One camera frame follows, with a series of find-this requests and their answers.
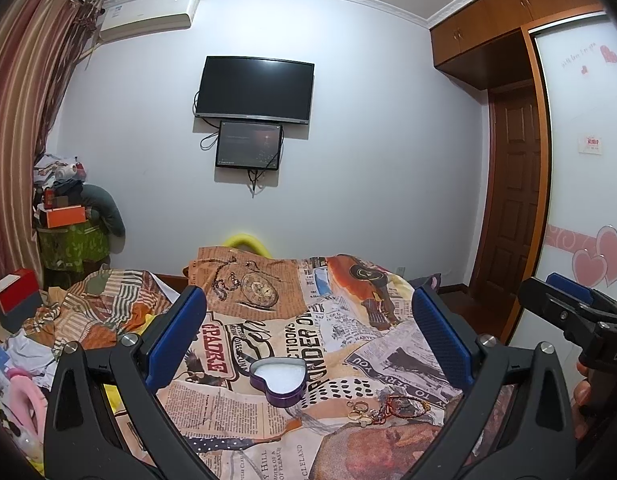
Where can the orange box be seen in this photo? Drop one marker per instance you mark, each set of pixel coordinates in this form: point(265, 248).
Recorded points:
point(59, 217)

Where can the small black wall monitor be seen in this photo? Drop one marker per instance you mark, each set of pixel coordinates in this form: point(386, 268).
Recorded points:
point(248, 145)

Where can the black wall television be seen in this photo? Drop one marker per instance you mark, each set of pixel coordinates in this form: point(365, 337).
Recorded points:
point(245, 87)

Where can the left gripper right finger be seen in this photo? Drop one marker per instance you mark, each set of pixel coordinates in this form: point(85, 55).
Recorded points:
point(514, 419)

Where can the wooden overhead cabinet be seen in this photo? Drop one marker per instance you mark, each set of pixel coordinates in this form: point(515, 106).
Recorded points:
point(482, 44)

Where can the striped patchwork cloth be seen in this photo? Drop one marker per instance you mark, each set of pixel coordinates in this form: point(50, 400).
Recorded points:
point(95, 311)

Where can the green patterned cloth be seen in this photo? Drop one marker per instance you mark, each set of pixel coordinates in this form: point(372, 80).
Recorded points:
point(68, 248)

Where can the striped red curtain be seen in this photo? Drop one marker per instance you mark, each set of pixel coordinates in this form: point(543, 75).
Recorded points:
point(40, 44)

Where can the newspaper print bed blanket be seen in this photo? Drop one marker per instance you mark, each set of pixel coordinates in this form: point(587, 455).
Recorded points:
point(353, 325)

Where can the purple heart-shaped tin box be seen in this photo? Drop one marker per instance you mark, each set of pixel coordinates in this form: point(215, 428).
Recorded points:
point(282, 380)

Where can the white air conditioner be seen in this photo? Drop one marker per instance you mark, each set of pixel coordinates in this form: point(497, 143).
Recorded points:
point(143, 17)

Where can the brown wooden door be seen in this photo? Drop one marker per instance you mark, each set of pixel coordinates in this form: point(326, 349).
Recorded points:
point(512, 190)

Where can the pink object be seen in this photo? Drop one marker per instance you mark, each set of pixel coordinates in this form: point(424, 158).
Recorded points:
point(28, 403)

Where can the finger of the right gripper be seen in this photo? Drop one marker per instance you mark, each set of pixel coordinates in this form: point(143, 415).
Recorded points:
point(571, 288)

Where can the person's right hand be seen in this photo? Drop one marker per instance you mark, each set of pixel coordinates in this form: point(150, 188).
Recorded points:
point(581, 398)

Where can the white wardrobe sliding door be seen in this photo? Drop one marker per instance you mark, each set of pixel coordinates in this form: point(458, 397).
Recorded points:
point(577, 59)

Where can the yellow object behind bed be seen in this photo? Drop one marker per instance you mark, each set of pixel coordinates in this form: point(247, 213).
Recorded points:
point(247, 242)

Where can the red and white box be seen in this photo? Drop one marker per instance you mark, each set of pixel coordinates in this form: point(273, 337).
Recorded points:
point(19, 293)

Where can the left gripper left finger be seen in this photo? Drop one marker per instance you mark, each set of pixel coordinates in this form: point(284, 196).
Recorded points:
point(82, 438)

